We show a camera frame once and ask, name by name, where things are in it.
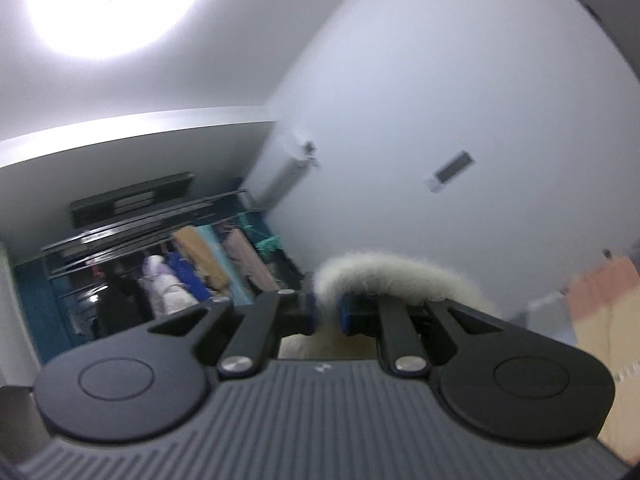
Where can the white wall air conditioner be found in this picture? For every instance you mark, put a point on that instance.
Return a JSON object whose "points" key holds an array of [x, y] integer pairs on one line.
{"points": [[287, 170]]}

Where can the light blue hanging garment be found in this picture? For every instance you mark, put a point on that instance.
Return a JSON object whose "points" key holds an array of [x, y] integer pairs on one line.
{"points": [[231, 280]]}

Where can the black hanging jacket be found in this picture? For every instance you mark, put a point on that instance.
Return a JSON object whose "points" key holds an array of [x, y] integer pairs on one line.
{"points": [[117, 307]]}

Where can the teal clothes hangers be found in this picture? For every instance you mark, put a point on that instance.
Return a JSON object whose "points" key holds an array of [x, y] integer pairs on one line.
{"points": [[260, 240]]}

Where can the patchwork bedsheet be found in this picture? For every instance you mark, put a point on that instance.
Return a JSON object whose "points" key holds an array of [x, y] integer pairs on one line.
{"points": [[607, 305]]}

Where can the open wardrobe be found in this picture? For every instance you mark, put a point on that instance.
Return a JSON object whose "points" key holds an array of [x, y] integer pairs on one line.
{"points": [[55, 280]]}

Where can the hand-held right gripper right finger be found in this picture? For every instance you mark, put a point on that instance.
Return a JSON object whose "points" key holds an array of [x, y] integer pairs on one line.
{"points": [[343, 316]]}

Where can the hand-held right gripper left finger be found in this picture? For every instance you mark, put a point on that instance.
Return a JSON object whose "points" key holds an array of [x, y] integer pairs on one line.
{"points": [[310, 311]]}

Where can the cream striped fuzzy sweater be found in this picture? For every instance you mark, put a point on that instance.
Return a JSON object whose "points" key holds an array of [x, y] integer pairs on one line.
{"points": [[380, 272]]}

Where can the pinkish brown hanging garment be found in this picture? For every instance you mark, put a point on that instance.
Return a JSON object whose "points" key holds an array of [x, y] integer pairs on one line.
{"points": [[245, 255]]}

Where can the round ceiling light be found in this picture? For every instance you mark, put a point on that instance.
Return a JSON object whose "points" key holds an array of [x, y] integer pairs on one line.
{"points": [[117, 2]]}

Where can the white puffer jacket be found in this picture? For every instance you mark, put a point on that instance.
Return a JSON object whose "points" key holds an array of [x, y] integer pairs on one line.
{"points": [[162, 285]]}

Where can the tan hanging garment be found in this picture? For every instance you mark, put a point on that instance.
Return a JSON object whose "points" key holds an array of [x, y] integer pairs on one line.
{"points": [[200, 255]]}

